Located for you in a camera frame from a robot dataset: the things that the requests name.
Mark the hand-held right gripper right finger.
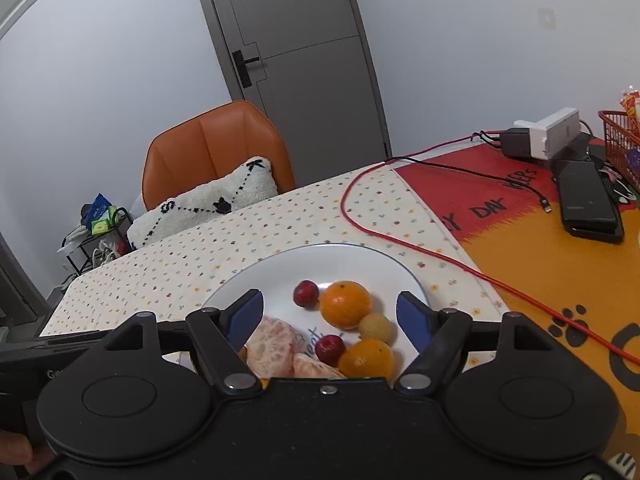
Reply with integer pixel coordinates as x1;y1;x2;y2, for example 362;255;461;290
394;290;557;392

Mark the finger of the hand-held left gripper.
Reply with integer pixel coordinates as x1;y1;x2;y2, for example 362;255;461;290
39;329;113;352

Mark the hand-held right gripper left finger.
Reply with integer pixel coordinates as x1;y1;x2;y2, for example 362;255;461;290
101;288;265;396

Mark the peeled pomelo segment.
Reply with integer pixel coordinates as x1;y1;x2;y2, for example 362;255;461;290
292;353;348;380
243;316;297;380

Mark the medium orange tangerine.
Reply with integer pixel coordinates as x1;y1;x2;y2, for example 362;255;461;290
338;338;397;380

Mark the dark red round fruit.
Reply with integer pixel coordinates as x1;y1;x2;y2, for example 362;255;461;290
292;280;320;310
315;334;347;368

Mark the large orange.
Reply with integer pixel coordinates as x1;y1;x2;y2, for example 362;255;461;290
319;281;373;331

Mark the white plate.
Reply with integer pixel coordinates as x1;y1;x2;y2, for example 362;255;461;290
176;243;432;381

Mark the person's left hand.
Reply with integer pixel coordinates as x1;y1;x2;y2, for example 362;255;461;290
0;429;55;477

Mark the dotted white tablecloth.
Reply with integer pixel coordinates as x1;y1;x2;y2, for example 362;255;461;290
39;162;512;376

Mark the green packet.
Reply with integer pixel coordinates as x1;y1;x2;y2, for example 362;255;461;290
90;206;127;236

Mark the white fluffy patterned pillow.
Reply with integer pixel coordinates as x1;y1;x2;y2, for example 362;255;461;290
126;156;280;251

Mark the blue bag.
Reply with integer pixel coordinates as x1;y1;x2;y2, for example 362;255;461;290
86;194;113;226

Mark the red and orange mat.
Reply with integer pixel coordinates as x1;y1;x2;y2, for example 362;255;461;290
394;136;640;480

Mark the orange leather chair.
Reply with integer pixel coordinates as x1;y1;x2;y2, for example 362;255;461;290
141;100;296;212

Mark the black flat device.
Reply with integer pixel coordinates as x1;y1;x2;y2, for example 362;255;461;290
552;159;626;245

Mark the white power strip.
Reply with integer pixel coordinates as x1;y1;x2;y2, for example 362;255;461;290
514;107;582;163

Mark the grey door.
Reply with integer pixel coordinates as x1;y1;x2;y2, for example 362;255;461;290
189;0;394;161

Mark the snack packet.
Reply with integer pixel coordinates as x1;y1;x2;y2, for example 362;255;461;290
620;88;640;136

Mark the red cable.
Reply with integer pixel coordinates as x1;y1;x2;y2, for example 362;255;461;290
342;132;640;367

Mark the black wire rack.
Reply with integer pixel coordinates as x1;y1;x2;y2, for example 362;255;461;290
61;208;134;278

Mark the black cable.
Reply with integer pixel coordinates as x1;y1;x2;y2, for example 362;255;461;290
385;131;553;214

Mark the black door handle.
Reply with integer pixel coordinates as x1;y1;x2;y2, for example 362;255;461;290
232;50;261;89

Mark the red wire basket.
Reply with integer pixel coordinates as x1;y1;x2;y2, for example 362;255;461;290
598;110;640;204

